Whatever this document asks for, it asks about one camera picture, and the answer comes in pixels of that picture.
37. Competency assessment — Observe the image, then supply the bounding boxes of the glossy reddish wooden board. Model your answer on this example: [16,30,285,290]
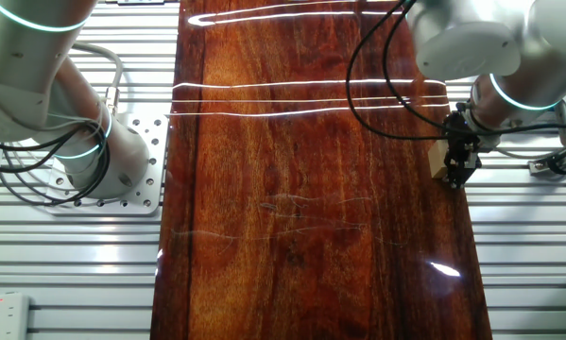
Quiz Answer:
[149,0,494,340]

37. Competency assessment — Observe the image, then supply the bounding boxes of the small tan wooden block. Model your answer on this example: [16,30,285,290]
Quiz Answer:
[427,139,450,179]

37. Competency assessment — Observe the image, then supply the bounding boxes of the white power strip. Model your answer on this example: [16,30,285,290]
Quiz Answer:
[0,292,31,340]

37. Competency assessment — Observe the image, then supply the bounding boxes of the coiled black cables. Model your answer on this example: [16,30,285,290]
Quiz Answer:
[0,120,112,208]

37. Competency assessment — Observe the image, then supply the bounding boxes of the thin black cable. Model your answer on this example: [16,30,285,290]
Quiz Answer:
[345,0,454,142]
[381,0,566,138]

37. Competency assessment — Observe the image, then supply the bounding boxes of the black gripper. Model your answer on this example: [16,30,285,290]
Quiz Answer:
[441,111,483,189]

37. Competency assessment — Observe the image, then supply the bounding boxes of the small metal mounting bracket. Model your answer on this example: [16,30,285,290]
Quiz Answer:
[527,158,556,178]

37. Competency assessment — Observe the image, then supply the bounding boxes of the thick grey base cable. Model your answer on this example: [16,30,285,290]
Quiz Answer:
[72,41,124,117]

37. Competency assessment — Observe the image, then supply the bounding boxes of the perforated silver base plate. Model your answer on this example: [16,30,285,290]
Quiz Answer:
[43,111,170,217]

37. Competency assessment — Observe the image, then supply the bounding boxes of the black metal clamp tool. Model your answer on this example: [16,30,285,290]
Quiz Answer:
[545,150,566,190]

